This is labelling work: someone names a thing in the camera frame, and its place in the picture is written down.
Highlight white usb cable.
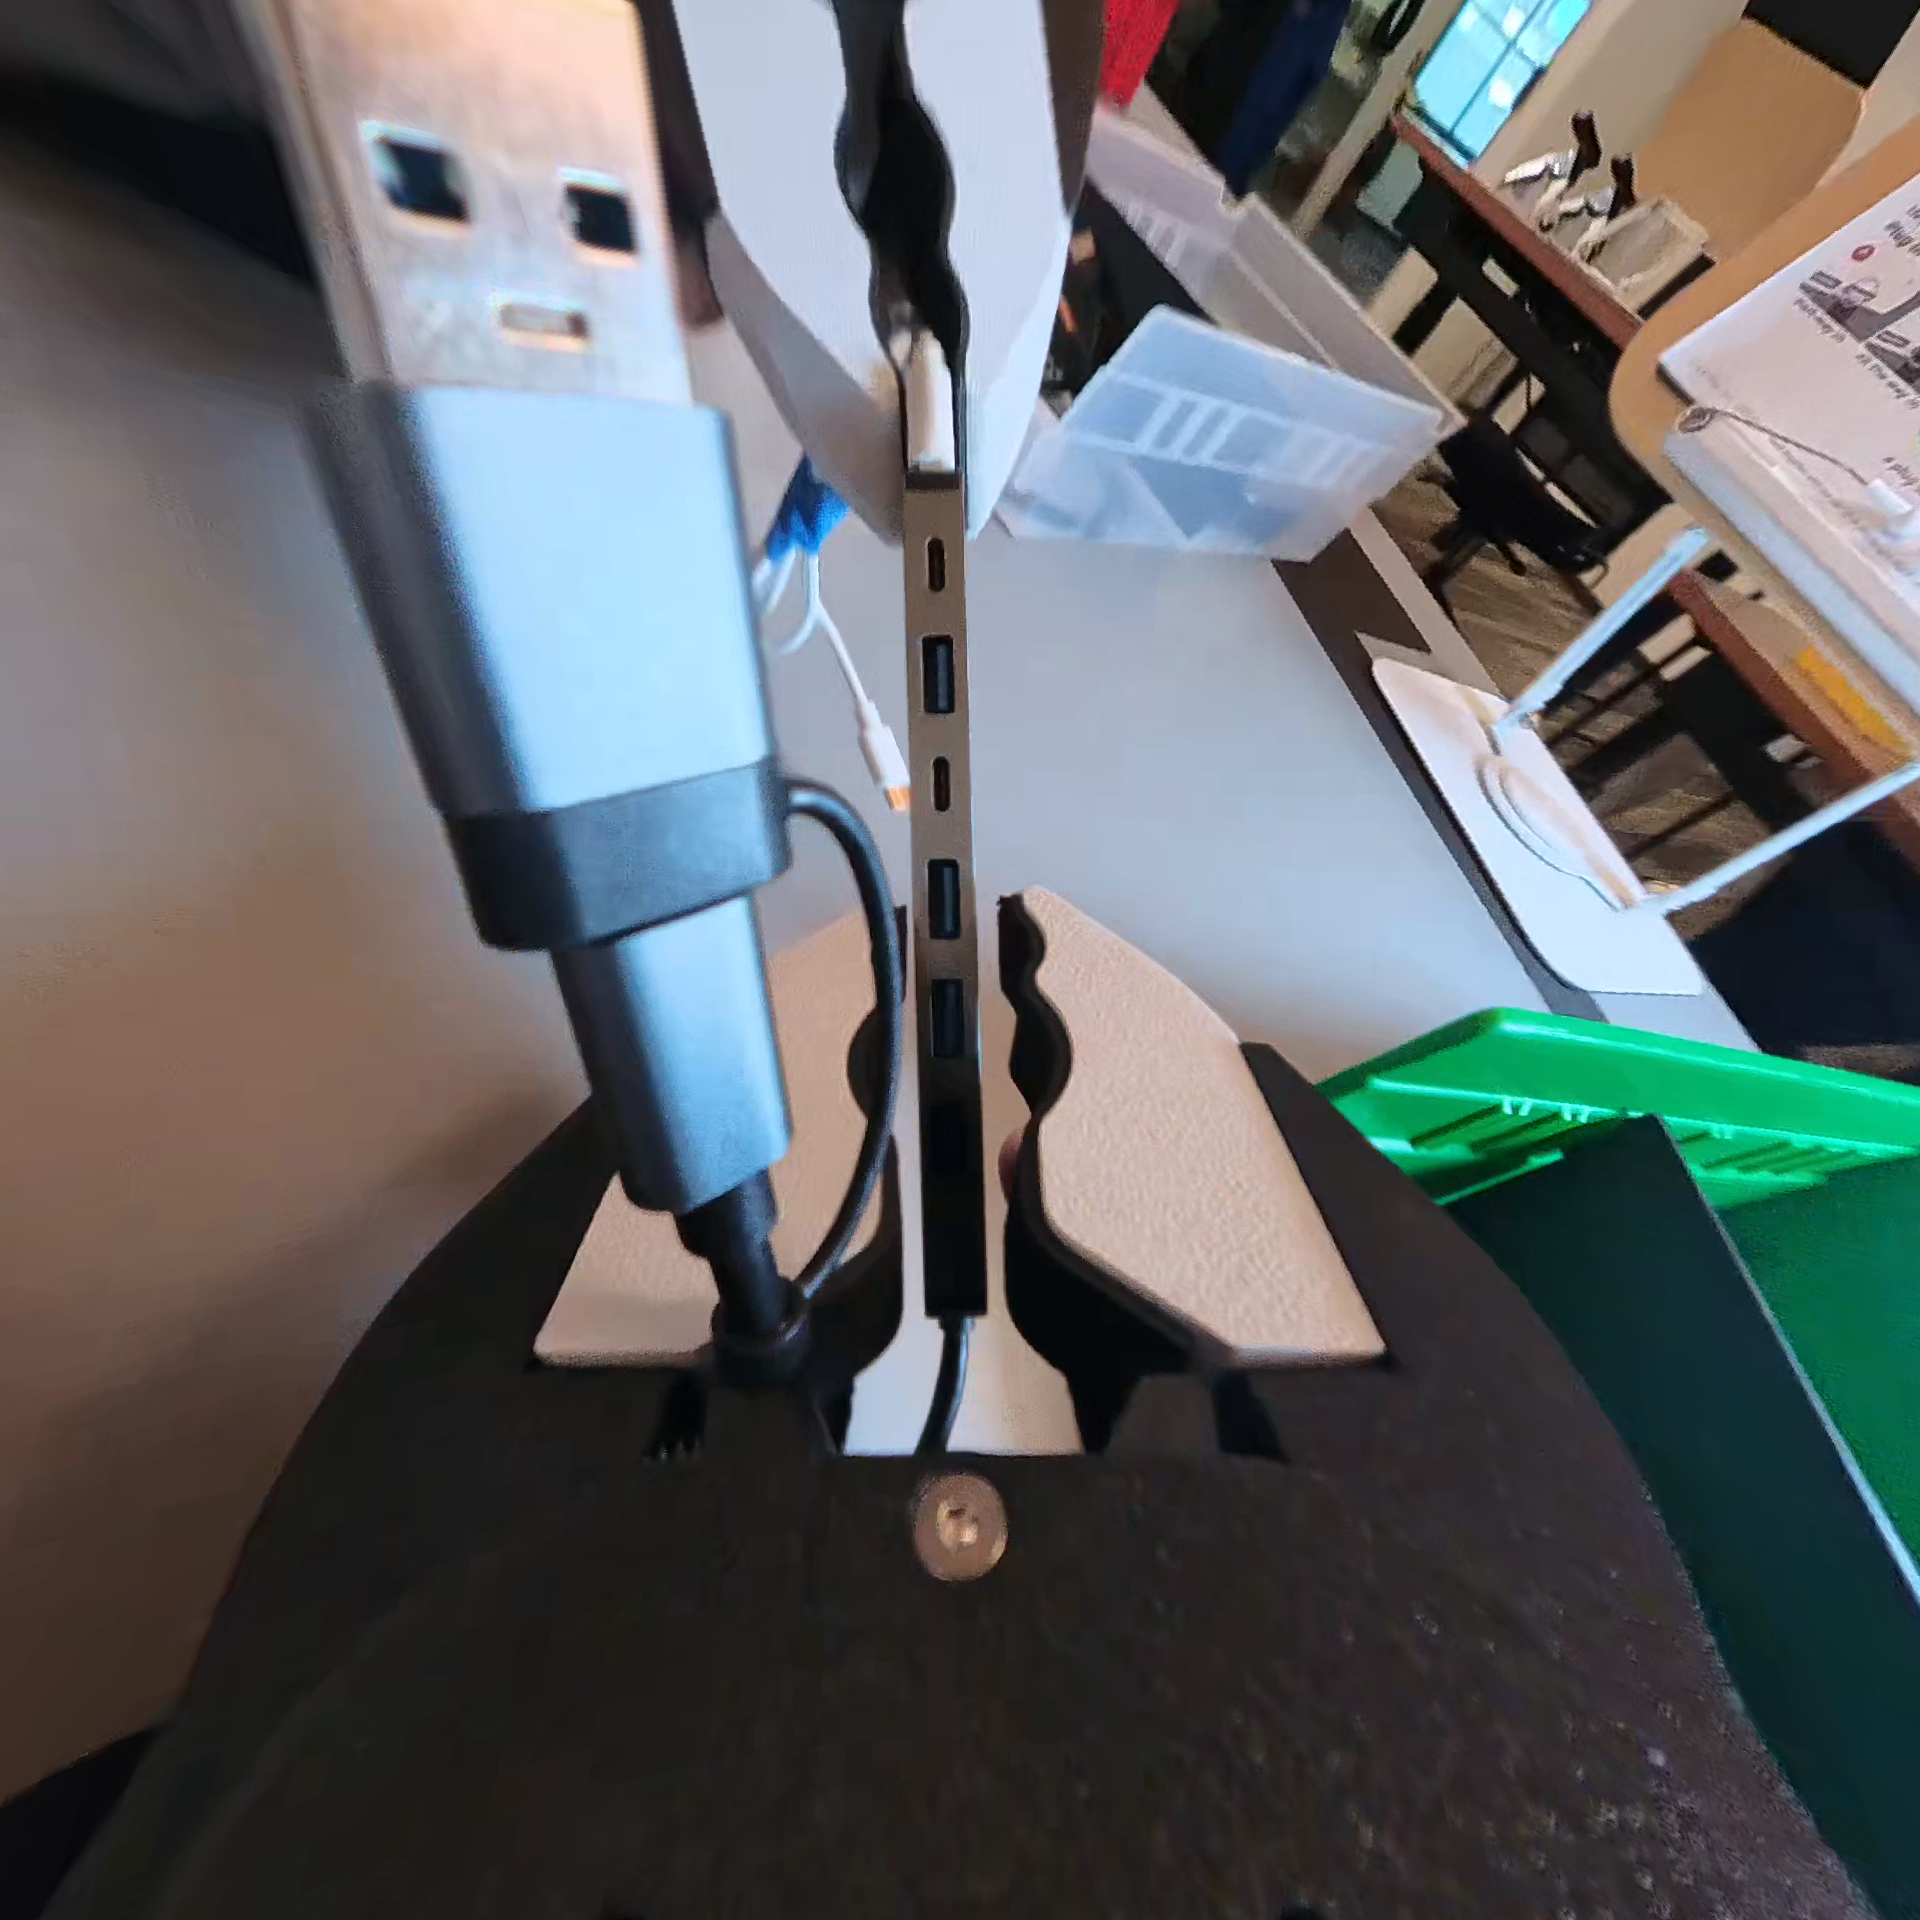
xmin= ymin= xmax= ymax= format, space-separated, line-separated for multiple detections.
xmin=743 ymin=325 xmax=967 ymax=817

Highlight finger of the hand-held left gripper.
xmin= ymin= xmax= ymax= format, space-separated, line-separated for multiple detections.
xmin=677 ymin=0 xmax=921 ymax=545
xmin=900 ymin=0 xmax=1100 ymax=545

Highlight white board stand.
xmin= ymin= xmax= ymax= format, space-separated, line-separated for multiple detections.
xmin=1371 ymin=406 xmax=1920 ymax=1000

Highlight printed instruction sheet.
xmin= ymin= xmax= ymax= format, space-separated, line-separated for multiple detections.
xmin=1662 ymin=197 xmax=1920 ymax=495

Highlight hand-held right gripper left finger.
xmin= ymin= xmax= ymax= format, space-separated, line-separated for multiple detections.
xmin=532 ymin=906 xmax=917 ymax=1371

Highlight silver metal tools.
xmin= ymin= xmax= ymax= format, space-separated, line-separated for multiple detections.
xmin=1500 ymin=110 xmax=1641 ymax=230

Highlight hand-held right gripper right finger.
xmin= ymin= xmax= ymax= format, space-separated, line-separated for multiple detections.
xmin=991 ymin=886 xmax=1389 ymax=1374

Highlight black monitor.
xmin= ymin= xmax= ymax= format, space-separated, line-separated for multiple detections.
xmin=1741 ymin=0 xmax=1914 ymax=87

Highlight silver usb hub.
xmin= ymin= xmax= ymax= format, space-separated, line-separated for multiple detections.
xmin=278 ymin=0 xmax=795 ymax=949

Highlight dark blue jacket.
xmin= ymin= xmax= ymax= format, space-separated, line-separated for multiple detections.
xmin=1217 ymin=0 xmax=1352 ymax=197

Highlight small clear container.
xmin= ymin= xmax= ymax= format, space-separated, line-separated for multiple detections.
xmin=1592 ymin=197 xmax=1715 ymax=292

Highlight green plastic bin, black divider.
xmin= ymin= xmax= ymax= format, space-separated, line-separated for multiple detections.
xmin=1446 ymin=1113 xmax=1920 ymax=1878

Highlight black office chair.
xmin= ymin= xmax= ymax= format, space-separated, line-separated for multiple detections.
xmin=1422 ymin=422 xmax=1612 ymax=602

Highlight window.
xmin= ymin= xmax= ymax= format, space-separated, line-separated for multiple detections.
xmin=1410 ymin=0 xmax=1592 ymax=164

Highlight clear plastic bin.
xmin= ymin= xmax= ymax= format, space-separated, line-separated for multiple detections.
xmin=995 ymin=92 xmax=1470 ymax=566

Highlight green plastic bin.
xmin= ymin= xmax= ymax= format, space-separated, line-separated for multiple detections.
xmin=1320 ymin=1009 xmax=1920 ymax=1614
xmin=1446 ymin=1113 xmax=1920 ymax=1878

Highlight red ribbed crate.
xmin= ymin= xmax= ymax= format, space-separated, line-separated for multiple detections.
xmin=1094 ymin=0 xmax=1187 ymax=110

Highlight wooden desk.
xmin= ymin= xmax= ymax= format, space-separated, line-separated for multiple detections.
xmin=1666 ymin=570 xmax=1920 ymax=871
xmin=1389 ymin=107 xmax=1651 ymax=352

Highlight thin dark grey cable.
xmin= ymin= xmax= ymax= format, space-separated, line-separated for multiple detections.
xmin=781 ymin=777 xmax=911 ymax=1306

